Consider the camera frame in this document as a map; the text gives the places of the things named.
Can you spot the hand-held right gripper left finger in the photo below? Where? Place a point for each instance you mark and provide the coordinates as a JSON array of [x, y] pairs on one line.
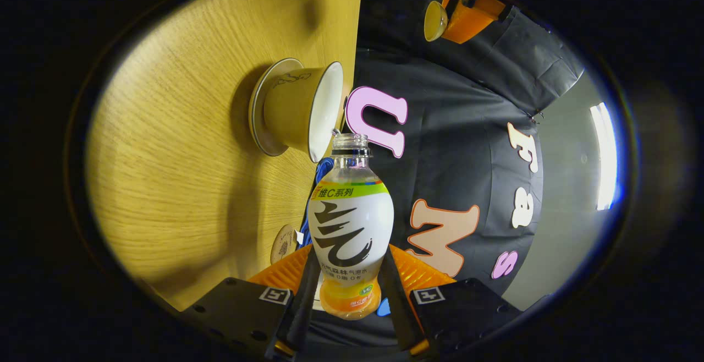
[[302, 318]]

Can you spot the folded blue towel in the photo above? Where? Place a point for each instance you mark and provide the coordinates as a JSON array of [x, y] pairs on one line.
[[319, 172]]

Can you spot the black backdrop cloth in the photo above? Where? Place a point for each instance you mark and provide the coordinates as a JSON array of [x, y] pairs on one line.
[[462, 147]]

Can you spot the metal cloth clip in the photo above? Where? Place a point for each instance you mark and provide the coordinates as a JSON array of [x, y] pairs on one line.
[[537, 115]]

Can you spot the white saucer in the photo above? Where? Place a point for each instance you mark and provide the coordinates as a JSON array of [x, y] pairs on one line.
[[257, 114]]

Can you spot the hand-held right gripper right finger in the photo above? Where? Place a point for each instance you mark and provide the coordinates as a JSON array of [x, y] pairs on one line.
[[399, 312]]

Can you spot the plastic water bottle orange drink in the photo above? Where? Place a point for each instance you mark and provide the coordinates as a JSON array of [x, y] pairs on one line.
[[349, 230]]

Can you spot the round cork coaster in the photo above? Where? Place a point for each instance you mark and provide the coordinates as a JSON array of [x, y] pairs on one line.
[[283, 243]]

